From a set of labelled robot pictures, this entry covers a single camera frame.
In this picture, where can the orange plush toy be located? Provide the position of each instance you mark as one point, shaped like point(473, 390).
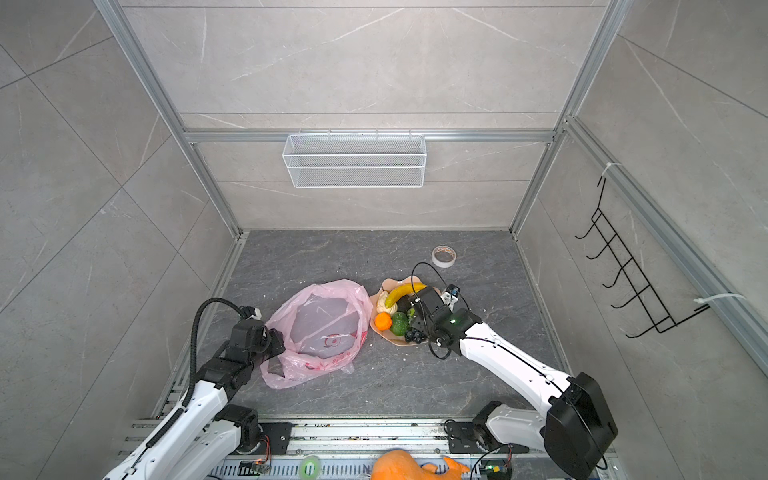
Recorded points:
point(401, 465)

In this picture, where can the smooth green mango fruit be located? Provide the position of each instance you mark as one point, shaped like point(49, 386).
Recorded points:
point(400, 324)

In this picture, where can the beige bumpy fruit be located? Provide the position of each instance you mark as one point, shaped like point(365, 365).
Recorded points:
point(384, 305)

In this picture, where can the pink plastic bag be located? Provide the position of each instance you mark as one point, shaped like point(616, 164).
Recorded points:
point(324, 327)

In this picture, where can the orange tangerine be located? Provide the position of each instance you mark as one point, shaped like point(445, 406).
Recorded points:
point(383, 321)

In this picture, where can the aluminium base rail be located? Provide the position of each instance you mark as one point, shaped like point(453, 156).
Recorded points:
point(348, 449)

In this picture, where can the green tape roll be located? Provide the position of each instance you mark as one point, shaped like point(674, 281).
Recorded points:
point(310, 468)

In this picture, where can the dark purple grape bunch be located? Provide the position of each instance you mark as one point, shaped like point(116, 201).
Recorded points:
point(416, 335)

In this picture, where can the beige flower-shaped plate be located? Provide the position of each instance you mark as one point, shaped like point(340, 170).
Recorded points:
point(388, 285)

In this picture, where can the white wire mesh basket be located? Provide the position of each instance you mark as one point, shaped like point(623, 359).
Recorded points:
point(365, 160)

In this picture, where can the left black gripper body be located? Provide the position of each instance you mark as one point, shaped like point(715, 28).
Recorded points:
point(271, 346)

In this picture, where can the white tape roll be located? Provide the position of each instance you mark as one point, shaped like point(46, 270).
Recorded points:
point(443, 256)

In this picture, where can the yellow green banana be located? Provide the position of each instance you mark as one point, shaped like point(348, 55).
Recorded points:
point(405, 290)

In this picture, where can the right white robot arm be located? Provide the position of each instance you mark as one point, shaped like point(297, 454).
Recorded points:
point(570, 419)

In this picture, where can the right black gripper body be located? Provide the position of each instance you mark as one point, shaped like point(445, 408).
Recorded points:
point(424, 327)

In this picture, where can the black wire hook rack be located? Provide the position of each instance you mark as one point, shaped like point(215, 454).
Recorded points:
point(628, 271)

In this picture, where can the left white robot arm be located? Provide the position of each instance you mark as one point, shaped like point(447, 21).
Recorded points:
point(205, 426)

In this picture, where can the dark avocado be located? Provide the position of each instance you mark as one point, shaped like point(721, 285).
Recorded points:
point(404, 304)

